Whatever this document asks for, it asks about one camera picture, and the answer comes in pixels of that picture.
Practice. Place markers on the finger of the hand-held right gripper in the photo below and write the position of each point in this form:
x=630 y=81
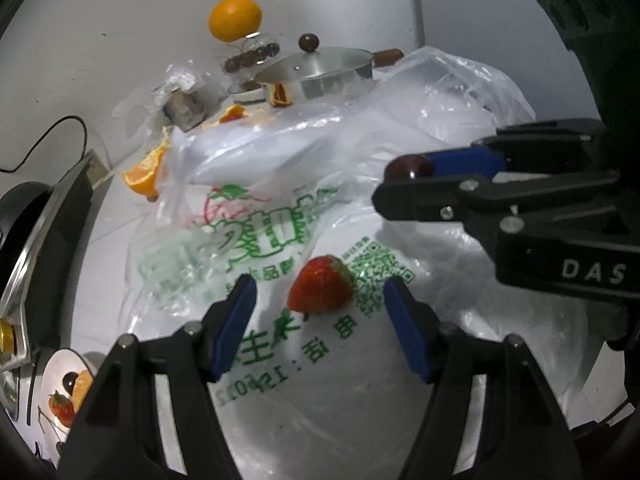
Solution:
x=425 y=200
x=465 y=161

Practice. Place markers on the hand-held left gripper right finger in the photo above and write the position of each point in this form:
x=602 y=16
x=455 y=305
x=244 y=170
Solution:
x=405 y=330

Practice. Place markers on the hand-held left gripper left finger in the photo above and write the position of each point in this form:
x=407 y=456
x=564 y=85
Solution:
x=235 y=325

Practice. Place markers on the dark red cherry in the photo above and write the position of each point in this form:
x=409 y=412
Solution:
x=407 y=166
x=70 y=381

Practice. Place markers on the red strawberry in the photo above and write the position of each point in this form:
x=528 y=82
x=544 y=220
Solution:
x=61 y=406
x=317 y=285

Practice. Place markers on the clear printed plastic bag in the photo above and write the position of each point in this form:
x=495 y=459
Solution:
x=300 y=160

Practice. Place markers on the large peeled orange piece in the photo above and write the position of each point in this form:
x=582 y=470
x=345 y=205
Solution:
x=84 y=385

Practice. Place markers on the white round plate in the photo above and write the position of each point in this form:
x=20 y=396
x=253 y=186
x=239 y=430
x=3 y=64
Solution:
x=55 y=367

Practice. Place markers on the half peeled orange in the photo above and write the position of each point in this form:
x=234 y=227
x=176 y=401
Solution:
x=145 y=175

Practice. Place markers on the steel induction cooker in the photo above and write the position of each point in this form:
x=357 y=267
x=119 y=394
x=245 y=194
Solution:
x=55 y=225

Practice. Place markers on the orange peel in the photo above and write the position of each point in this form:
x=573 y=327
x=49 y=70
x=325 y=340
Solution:
x=235 y=111

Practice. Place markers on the small steel cup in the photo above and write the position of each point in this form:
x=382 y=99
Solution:
x=185 y=107

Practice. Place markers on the clear plastic fruit box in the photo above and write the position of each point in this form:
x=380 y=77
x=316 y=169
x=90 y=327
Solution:
x=250 y=57

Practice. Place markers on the crumpled clear plastic bag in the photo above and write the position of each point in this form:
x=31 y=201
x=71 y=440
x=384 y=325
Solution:
x=175 y=77

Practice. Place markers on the whole orange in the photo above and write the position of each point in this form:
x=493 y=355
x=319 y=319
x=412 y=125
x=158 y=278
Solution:
x=235 y=17

